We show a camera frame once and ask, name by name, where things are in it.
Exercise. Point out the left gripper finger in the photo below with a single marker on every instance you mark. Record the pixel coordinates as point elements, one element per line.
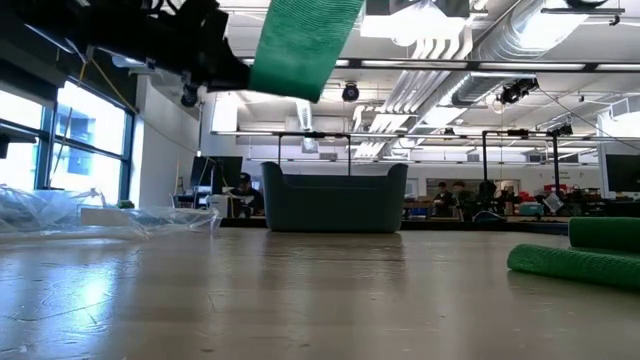
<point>225,72</point>

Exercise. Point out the teal green elastic bandage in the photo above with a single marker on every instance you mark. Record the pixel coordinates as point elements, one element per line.
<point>300,50</point>

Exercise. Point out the clear plastic bag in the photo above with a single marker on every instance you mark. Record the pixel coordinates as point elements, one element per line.
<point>50,215</point>

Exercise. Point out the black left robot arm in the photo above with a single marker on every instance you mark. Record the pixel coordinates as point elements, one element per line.
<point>75,25</point>

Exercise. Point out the person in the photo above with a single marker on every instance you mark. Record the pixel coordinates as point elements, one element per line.
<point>442,197</point>
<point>461,197</point>
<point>246,197</point>
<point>487,197</point>

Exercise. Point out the teal plastic bin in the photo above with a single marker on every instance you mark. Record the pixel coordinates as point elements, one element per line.
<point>335,205</point>

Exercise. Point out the long ceiling light bar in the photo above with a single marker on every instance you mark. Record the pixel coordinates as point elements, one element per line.
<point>450,64</point>

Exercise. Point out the dark green mesh sheet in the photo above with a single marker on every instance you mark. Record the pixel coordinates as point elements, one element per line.
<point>575,262</point>

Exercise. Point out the black computer monitor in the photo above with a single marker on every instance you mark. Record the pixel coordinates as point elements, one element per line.
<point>624,172</point>

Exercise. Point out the black ceiling camera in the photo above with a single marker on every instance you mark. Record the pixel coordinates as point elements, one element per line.
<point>350,93</point>
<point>190,100</point>
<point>517,91</point>

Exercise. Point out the silver ventilation duct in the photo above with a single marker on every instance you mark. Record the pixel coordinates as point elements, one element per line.
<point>500,40</point>

